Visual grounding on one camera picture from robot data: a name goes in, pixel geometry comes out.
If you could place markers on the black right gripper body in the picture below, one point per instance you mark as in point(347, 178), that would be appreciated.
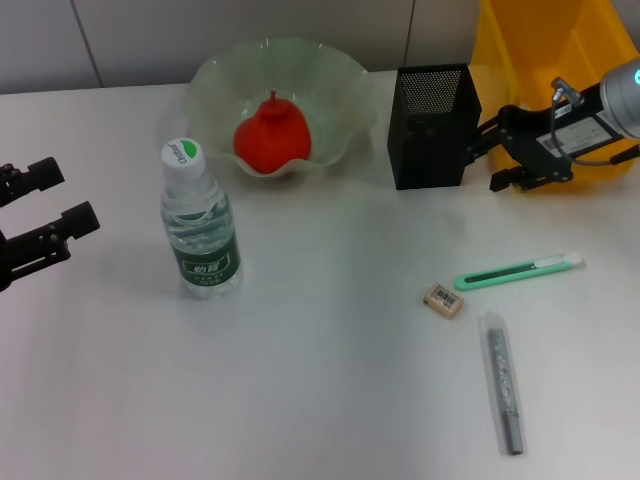
point(530, 135)

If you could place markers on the red pear-shaped fruit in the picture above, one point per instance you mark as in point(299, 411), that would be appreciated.
point(272, 140)

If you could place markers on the black mesh pen holder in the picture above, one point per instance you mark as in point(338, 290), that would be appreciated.
point(430, 145)

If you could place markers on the yellow plastic storage bin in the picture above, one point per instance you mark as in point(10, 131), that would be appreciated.
point(540, 50)

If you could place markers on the grey pen in clear sleeve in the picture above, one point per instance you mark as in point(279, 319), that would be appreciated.
point(502, 380)

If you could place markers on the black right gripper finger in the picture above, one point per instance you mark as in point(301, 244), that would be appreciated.
point(487, 137)
point(507, 180)

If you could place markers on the pale green wavy fruit bowl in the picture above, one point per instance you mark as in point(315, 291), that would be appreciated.
point(320, 90)

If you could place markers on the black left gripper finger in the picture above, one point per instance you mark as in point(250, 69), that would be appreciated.
point(45, 175)
point(80, 222)

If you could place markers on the beige eraser with barcode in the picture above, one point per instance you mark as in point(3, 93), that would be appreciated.
point(444, 301)

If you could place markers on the mint green utility knife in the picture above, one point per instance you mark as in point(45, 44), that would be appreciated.
point(500, 276)

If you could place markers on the clear green-label water bottle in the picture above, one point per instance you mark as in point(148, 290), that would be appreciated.
point(207, 265)

